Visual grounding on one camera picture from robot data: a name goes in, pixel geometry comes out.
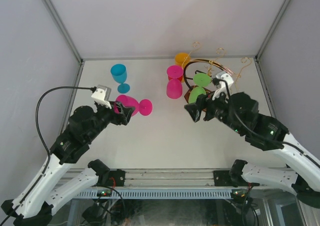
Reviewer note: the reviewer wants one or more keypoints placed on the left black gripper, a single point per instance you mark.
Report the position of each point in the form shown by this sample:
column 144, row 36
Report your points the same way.
column 127, row 112

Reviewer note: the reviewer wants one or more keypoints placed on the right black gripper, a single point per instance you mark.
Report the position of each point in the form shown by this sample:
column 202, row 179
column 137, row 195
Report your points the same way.
column 195, row 110

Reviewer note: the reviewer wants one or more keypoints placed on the gold wire wine glass rack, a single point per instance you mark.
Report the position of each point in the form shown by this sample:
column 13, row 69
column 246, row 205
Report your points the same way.
column 210, row 64

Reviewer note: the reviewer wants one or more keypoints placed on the pink wine glass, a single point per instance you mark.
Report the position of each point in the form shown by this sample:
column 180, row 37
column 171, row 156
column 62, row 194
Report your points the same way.
column 174, row 88
column 144, row 107

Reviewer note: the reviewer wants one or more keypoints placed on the green plastic wine glass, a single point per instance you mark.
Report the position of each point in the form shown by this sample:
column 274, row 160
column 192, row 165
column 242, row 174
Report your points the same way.
column 201, row 80

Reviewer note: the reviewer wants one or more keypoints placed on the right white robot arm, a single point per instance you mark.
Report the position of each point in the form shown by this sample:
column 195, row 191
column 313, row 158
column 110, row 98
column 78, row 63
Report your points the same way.
column 271, row 136

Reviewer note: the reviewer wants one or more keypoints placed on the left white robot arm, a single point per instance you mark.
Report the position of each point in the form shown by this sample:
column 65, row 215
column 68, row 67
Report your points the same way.
column 41, row 200

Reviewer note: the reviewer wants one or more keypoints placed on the red plastic wine glass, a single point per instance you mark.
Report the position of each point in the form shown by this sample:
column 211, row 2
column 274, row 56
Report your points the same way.
column 179, row 78

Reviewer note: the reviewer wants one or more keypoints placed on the blue plastic wine glass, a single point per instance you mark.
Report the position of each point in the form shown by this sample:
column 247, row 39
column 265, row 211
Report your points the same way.
column 119, row 74

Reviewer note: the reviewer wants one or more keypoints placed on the orange plastic wine glass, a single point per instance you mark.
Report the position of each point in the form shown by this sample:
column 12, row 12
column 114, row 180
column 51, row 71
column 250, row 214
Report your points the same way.
column 181, row 59

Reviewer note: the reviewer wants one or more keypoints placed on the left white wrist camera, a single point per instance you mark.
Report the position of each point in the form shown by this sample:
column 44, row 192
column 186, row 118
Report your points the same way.
column 101, row 96

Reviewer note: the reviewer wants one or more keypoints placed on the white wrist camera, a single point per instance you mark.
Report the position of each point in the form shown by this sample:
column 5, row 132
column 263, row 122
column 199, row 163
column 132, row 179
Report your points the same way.
column 222, row 81
column 101, row 96

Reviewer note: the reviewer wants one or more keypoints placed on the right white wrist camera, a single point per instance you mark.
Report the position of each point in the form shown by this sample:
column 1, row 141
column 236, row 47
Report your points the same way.
column 222, row 81

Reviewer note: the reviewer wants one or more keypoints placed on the aluminium front rail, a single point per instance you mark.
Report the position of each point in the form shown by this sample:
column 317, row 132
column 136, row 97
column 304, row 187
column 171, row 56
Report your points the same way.
column 199, row 178

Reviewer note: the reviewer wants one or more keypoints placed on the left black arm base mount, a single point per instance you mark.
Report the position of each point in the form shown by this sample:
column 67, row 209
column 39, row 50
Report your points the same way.
column 113, row 179

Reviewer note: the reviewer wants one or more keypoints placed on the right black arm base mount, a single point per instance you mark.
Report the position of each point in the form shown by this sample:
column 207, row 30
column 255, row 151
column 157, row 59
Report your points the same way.
column 222, row 178

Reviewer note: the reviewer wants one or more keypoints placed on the grey slotted cable duct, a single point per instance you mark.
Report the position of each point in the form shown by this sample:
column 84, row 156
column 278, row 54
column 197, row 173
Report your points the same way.
column 156, row 193

